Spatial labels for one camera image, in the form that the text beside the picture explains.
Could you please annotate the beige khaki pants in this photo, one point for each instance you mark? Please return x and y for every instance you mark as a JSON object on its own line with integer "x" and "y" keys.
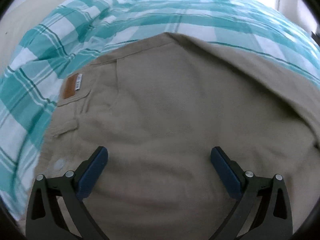
{"x": 159, "y": 106}

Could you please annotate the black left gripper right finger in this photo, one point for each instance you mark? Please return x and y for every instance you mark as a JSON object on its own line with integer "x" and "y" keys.
{"x": 273, "y": 219}

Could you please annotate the cream wooden headboard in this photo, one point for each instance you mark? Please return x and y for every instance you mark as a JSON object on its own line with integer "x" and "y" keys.
{"x": 19, "y": 20}

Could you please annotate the teal white plaid bedsheet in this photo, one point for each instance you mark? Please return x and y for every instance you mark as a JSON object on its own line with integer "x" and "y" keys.
{"x": 78, "y": 31}

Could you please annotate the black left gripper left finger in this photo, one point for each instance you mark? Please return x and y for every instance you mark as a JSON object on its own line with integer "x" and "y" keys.
{"x": 44, "y": 217}

